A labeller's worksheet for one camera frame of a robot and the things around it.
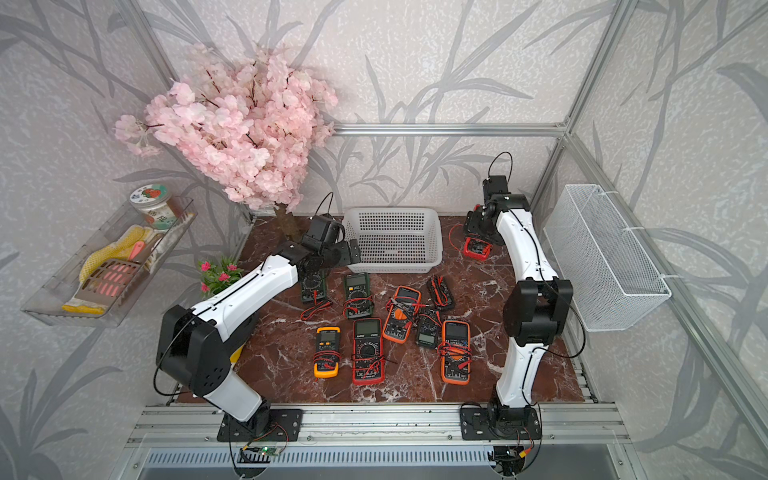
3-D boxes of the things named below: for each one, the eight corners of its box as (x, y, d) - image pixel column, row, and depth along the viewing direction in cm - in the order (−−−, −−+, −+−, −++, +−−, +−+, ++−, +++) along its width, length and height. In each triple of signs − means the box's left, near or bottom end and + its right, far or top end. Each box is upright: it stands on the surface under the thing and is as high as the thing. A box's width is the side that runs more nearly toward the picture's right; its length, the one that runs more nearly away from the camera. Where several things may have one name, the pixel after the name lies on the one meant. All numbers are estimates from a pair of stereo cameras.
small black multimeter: (416, 347, 87) (417, 343, 85) (415, 320, 93) (416, 315, 90) (441, 347, 87) (442, 343, 85) (439, 320, 93) (440, 315, 90)
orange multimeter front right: (440, 383, 82) (441, 378, 79) (442, 324, 93) (444, 318, 90) (468, 387, 82) (471, 382, 78) (467, 327, 93) (470, 321, 89)
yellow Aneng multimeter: (311, 378, 83) (307, 373, 79) (320, 332, 91) (317, 326, 88) (338, 378, 83) (335, 373, 79) (344, 332, 91) (342, 326, 88)
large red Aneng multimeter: (348, 384, 81) (347, 380, 79) (355, 323, 93) (354, 318, 90) (383, 384, 81) (382, 381, 79) (385, 323, 93) (385, 318, 90)
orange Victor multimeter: (377, 335, 91) (375, 327, 87) (397, 291, 101) (397, 282, 96) (403, 345, 89) (403, 338, 84) (422, 300, 99) (422, 291, 94)
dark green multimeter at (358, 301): (342, 317, 95) (340, 312, 92) (347, 278, 104) (346, 273, 101) (372, 317, 95) (371, 312, 92) (374, 278, 104) (374, 273, 101)
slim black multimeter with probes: (436, 315, 95) (437, 308, 92) (425, 283, 103) (426, 276, 99) (455, 310, 96) (457, 303, 93) (443, 279, 104) (445, 272, 100)
